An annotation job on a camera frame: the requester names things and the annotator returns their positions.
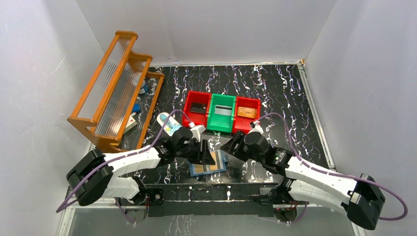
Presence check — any orange card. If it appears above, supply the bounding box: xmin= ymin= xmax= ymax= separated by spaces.
xmin=237 ymin=106 xmax=257 ymax=119
xmin=210 ymin=150 xmax=226 ymax=173

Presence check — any red white small box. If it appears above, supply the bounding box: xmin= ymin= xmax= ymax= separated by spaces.
xmin=123 ymin=115 xmax=138 ymax=133

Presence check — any grey card in bin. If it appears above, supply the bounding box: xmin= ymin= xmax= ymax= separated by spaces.
xmin=214 ymin=105 xmax=232 ymax=116

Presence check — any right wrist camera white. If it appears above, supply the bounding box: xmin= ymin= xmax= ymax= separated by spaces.
xmin=248 ymin=120 xmax=264 ymax=135

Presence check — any right red bin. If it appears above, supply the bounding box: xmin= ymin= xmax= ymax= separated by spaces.
xmin=232 ymin=96 xmax=261 ymax=133

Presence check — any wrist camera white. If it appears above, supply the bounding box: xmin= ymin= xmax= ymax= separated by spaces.
xmin=188 ymin=122 xmax=206 ymax=142
xmin=248 ymin=120 xmax=264 ymax=135

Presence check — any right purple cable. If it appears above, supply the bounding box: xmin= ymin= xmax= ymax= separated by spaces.
xmin=252 ymin=113 xmax=409 ymax=225

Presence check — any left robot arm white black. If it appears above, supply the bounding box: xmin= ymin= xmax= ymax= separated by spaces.
xmin=66 ymin=127 xmax=216 ymax=206

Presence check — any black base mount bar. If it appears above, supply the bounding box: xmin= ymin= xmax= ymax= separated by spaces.
xmin=145 ymin=183 xmax=308 ymax=218

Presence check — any black card in bin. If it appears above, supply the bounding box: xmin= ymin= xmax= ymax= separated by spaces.
xmin=190 ymin=102 xmax=207 ymax=114

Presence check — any purple cable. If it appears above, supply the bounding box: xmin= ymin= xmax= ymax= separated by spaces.
xmin=252 ymin=113 xmax=409 ymax=225
xmin=56 ymin=109 xmax=193 ymax=225

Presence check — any white blue bottle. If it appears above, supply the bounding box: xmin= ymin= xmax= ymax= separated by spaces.
xmin=157 ymin=112 xmax=182 ymax=137

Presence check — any blue cap container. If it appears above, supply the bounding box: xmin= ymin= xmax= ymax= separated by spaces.
xmin=131 ymin=103 xmax=141 ymax=113

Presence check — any white blue container on rack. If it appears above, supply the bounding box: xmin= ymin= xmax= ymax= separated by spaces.
xmin=138 ymin=78 xmax=148 ymax=95

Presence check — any blue card holder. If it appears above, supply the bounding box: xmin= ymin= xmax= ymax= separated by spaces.
xmin=189 ymin=150 xmax=229 ymax=177

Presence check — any orange card in bin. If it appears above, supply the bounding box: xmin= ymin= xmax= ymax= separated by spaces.
xmin=237 ymin=106 xmax=257 ymax=119

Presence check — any orange wooden rack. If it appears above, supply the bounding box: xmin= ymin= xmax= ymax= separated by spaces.
xmin=67 ymin=30 xmax=165 ymax=153

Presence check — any left red bin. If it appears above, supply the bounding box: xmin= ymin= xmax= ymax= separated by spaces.
xmin=183 ymin=90 xmax=211 ymax=127

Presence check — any green bin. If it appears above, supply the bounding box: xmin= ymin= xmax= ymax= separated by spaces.
xmin=207 ymin=93 xmax=236 ymax=133

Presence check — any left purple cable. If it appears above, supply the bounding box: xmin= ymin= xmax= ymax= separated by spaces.
xmin=56 ymin=109 xmax=193 ymax=225

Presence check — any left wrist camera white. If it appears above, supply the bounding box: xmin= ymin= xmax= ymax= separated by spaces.
xmin=188 ymin=122 xmax=206 ymax=142

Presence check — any red bin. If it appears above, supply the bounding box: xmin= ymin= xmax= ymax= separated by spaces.
xmin=232 ymin=96 xmax=261 ymax=133
xmin=183 ymin=90 xmax=211 ymax=127

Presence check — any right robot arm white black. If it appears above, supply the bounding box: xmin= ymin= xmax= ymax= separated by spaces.
xmin=220 ymin=131 xmax=385 ymax=230

